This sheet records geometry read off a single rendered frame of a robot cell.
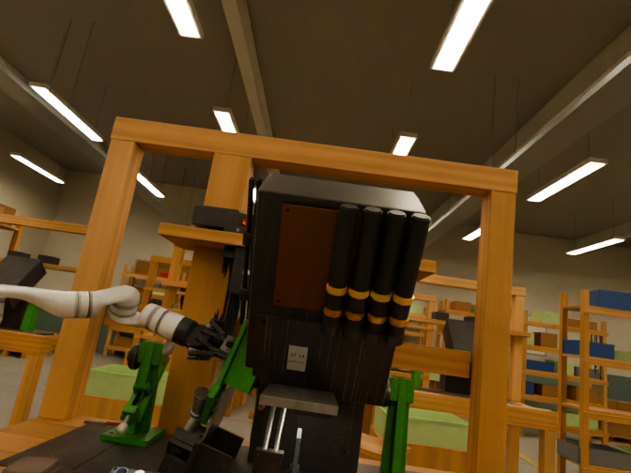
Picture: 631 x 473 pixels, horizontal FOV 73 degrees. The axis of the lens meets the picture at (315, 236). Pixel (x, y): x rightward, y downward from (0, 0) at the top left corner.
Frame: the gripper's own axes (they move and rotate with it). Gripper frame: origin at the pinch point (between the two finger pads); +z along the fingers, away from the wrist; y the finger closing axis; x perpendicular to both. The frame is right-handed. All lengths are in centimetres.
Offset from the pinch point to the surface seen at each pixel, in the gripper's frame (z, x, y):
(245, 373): 8.4, -5.5, -8.3
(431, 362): 62, 11, 39
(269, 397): 16.7, -19.3, -21.0
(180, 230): -31.9, -8.0, 29.0
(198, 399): 0.8, -0.6, -16.5
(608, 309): 332, 156, 394
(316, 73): -106, 53, 506
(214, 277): -18.4, 7.0, 30.8
